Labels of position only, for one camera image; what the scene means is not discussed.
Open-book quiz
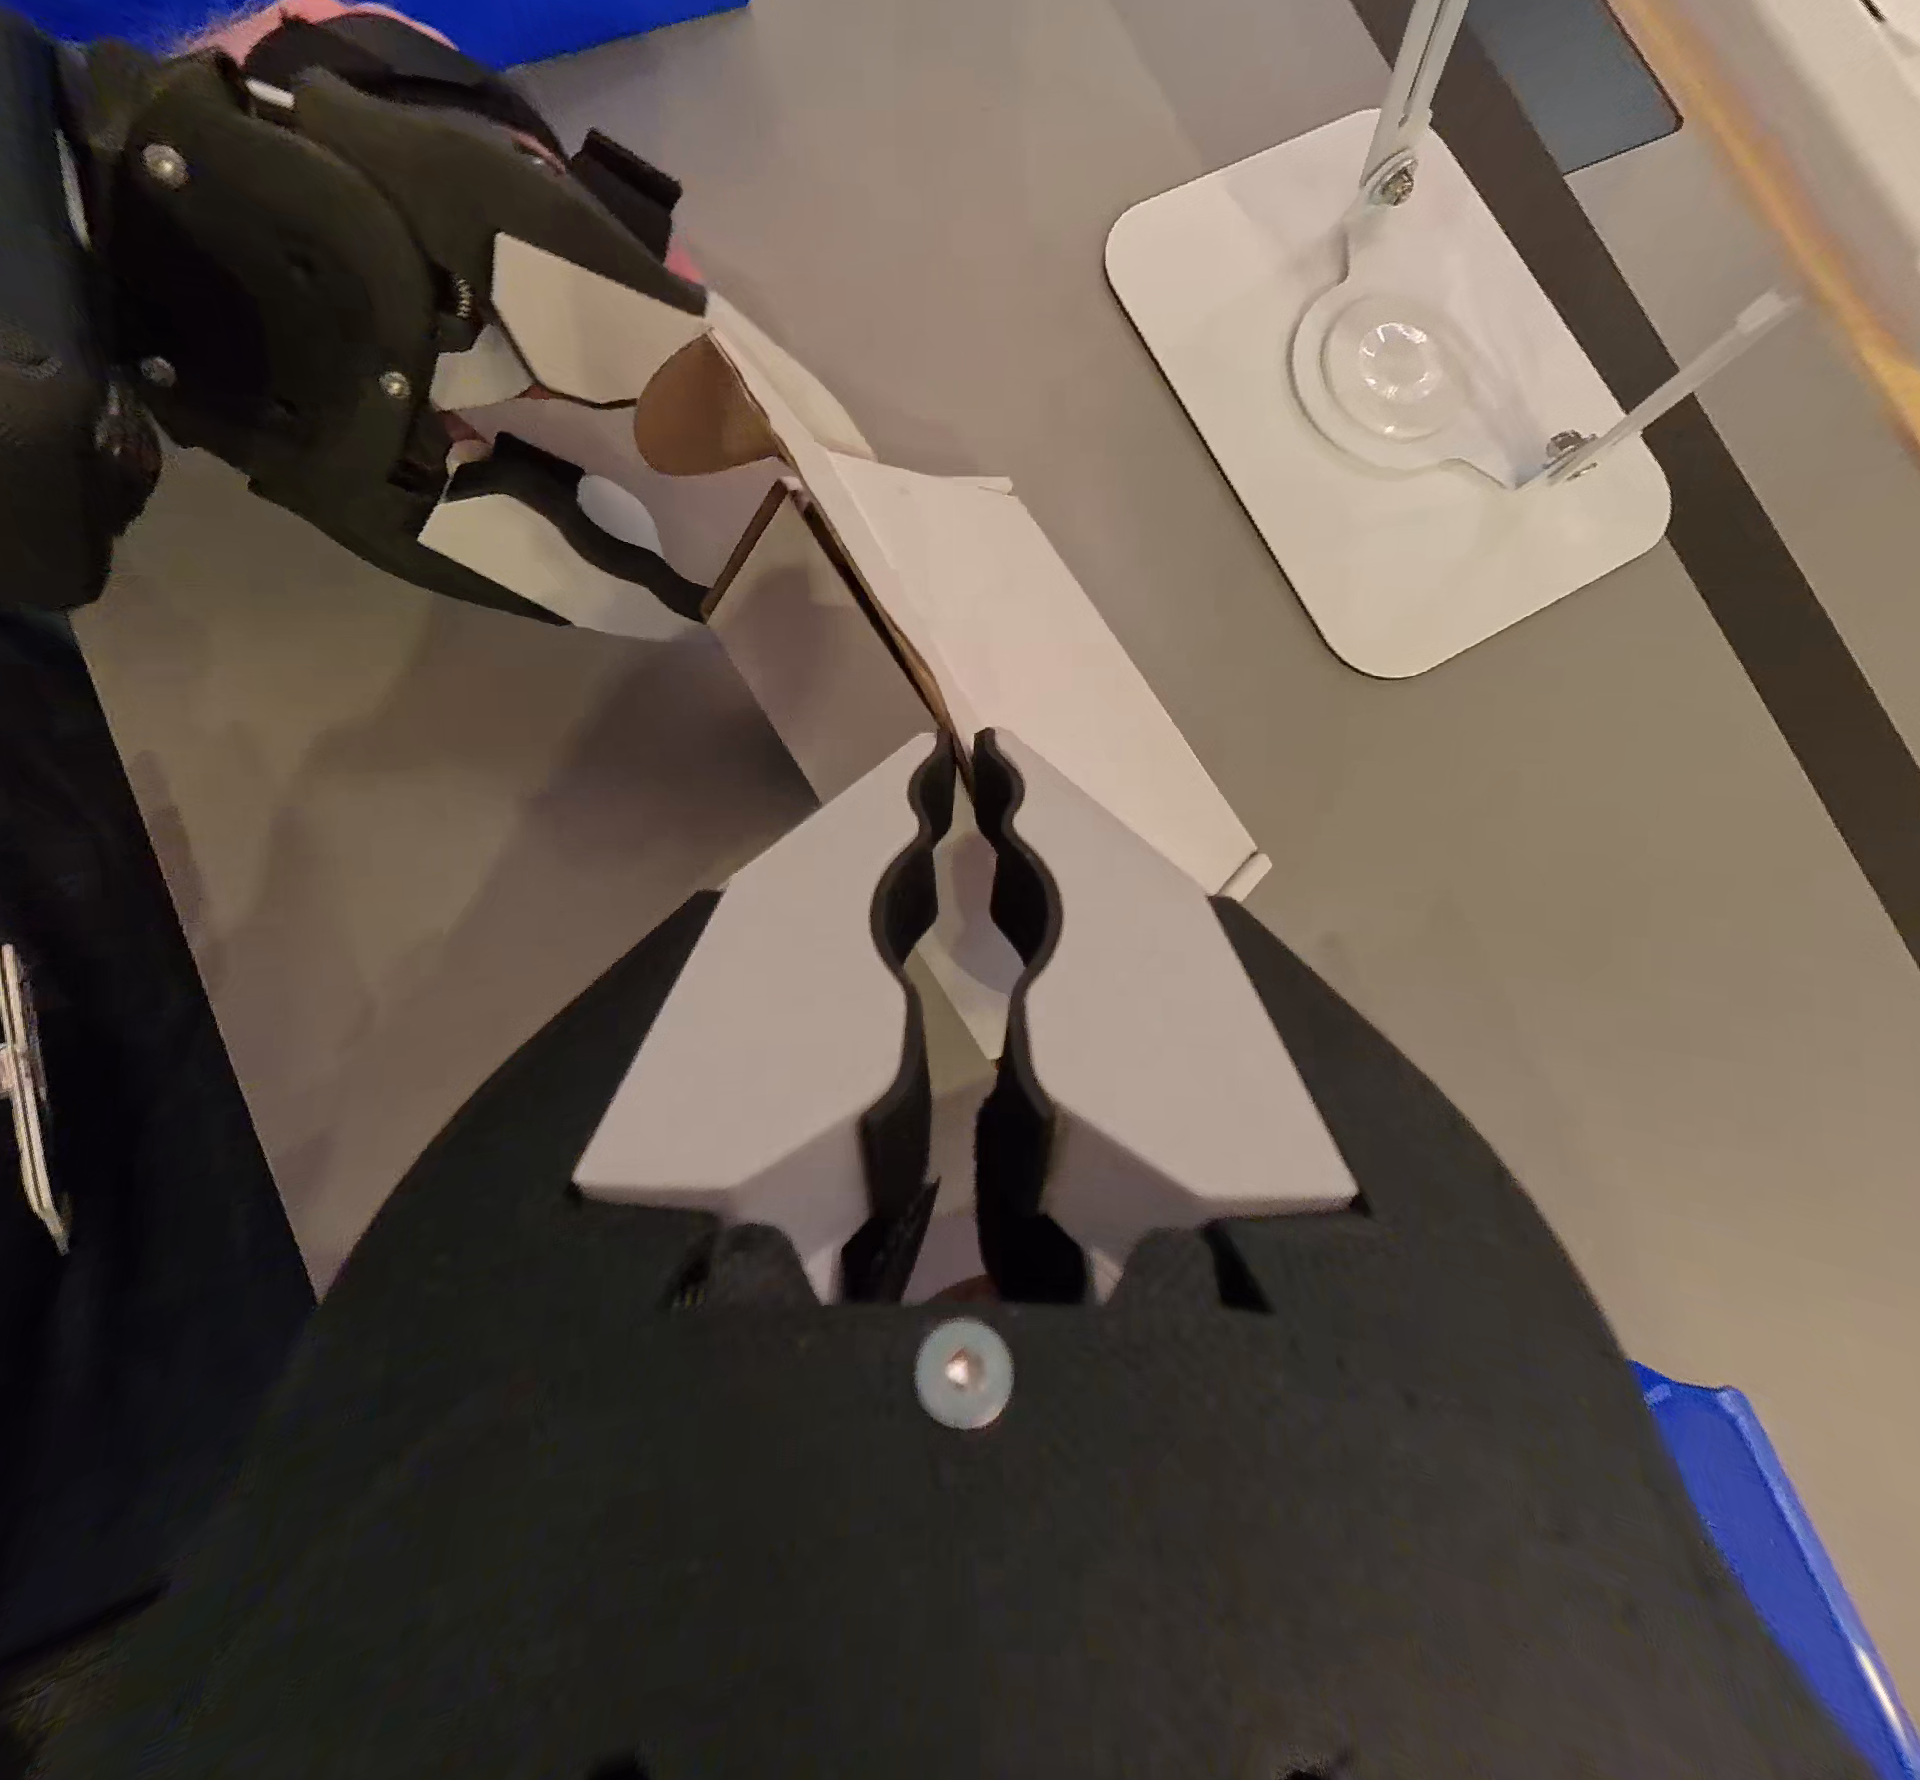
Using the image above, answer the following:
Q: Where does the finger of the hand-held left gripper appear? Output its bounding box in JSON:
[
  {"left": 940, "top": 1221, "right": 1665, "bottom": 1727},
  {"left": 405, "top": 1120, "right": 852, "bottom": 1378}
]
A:
[
  {"left": 495, "top": 231, "right": 711, "bottom": 408},
  {"left": 415, "top": 434, "right": 711, "bottom": 644}
]

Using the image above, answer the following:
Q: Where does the white cardboard box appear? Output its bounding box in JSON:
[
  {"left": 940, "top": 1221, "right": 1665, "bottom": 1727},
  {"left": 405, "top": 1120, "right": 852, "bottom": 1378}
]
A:
[{"left": 445, "top": 290, "right": 1270, "bottom": 1061}]

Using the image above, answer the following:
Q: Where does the clear acrylic stand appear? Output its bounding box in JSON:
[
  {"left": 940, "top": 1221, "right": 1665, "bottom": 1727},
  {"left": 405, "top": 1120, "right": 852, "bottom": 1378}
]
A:
[{"left": 1285, "top": 0, "right": 1806, "bottom": 496}]

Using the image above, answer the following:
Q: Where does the person's dark clothing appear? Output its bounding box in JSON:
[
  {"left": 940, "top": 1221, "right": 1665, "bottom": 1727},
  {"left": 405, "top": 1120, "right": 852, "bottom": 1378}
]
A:
[{"left": 0, "top": 610, "right": 323, "bottom": 1711}]

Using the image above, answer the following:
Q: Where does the clear badge holder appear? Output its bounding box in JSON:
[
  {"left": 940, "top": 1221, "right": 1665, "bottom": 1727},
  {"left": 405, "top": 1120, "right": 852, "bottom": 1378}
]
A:
[{"left": 0, "top": 941, "right": 78, "bottom": 1259}]

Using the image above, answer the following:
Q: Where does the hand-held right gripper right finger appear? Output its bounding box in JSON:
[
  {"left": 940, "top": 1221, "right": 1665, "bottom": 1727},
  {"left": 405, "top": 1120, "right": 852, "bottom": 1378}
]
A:
[{"left": 971, "top": 727, "right": 1360, "bottom": 1303}]

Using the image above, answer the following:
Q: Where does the wood-edged display board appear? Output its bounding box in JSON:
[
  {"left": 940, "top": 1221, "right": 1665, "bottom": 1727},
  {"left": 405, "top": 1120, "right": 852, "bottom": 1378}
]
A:
[{"left": 1521, "top": 0, "right": 1920, "bottom": 451}]

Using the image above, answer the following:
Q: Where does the person's left hand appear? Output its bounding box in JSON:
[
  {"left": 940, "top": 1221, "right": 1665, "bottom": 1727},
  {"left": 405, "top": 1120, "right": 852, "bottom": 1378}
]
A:
[{"left": 152, "top": 0, "right": 453, "bottom": 65}]

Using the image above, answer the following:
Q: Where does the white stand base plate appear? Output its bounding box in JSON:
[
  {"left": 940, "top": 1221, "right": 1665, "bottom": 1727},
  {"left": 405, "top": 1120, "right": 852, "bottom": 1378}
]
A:
[{"left": 1106, "top": 108, "right": 1673, "bottom": 678}]

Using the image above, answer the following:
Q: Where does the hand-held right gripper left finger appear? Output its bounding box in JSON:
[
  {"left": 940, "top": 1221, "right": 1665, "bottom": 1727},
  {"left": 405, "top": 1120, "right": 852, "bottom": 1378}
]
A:
[{"left": 569, "top": 734, "right": 965, "bottom": 1303}]

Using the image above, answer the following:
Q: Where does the person's left forearm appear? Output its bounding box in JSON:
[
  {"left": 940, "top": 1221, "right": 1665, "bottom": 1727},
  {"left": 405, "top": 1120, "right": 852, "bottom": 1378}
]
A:
[{"left": 0, "top": 0, "right": 160, "bottom": 610}]

